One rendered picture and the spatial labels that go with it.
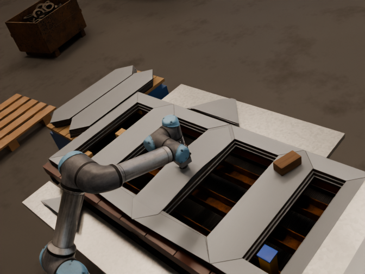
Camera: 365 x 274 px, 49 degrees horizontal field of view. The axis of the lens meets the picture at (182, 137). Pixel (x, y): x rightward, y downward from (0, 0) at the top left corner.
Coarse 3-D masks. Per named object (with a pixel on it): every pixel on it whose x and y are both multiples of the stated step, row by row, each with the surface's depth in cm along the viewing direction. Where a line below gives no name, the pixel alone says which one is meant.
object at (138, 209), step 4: (132, 204) 188; (136, 204) 188; (140, 204) 187; (132, 208) 187; (136, 208) 186; (140, 208) 185; (144, 208) 185; (148, 208) 184; (136, 212) 184; (140, 212) 184; (144, 212) 183; (148, 212) 183; (152, 212) 182; (140, 216) 182; (144, 216) 181
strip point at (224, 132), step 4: (220, 128) 218; (224, 128) 217; (228, 128) 216; (208, 132) 218; (212, 132) 217; (216, 132) 216; (220, 132) 215; (224, 132) 215; (228, 132) 214; (220, 136) 213; (224, 136) 212; (228, 136) 211
